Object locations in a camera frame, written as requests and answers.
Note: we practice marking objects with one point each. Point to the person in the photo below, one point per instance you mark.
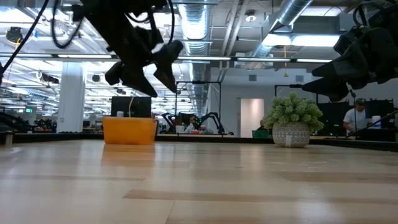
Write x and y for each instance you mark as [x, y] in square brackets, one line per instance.
[199, 123]
[354, 118]
[260, 133]

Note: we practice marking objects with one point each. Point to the black shelf unit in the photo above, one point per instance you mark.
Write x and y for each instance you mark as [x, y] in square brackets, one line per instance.
[329, 115]

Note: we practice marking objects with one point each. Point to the small white cup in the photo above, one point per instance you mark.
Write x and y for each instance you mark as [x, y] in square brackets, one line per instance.
[120, 114]

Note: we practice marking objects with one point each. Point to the green plant in white pot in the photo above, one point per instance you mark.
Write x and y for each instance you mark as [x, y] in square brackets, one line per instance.
[290, 133]

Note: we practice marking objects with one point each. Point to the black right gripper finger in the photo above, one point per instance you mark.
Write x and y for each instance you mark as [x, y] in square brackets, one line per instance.
[329, 88]
[332, 70]

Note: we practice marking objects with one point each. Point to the white building column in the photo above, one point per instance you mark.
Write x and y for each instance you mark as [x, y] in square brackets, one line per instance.
[71, 93]

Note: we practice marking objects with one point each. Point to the black overhead frame beam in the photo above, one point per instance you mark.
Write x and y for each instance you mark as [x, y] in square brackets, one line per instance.
[84, 56]

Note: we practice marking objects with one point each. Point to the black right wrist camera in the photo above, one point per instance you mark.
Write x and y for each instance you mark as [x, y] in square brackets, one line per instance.
[346, 40]

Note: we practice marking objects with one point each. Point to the orange plastic basket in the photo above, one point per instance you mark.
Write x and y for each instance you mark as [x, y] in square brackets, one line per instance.
[129, 130]

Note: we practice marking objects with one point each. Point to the ceiling light fixture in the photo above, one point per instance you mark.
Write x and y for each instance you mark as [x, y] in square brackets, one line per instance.
[311, 40]

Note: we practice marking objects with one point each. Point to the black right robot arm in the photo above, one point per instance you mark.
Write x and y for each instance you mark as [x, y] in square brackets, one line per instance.
[388, 15]

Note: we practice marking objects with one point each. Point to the black monitor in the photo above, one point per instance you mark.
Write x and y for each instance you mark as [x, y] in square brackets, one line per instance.
[140, 107]

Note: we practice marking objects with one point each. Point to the silver ventilation duct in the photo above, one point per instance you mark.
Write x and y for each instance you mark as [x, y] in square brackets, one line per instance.
[194, 21]
[292, 11]

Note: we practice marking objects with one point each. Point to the white canister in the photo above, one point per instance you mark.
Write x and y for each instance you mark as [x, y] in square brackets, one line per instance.
[376, 122]

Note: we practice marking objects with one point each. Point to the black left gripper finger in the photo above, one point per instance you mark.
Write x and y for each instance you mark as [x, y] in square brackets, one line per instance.
[130, 77]
[168, 62]

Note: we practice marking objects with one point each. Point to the white door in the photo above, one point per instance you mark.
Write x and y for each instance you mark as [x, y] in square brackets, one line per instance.
[252, 109]

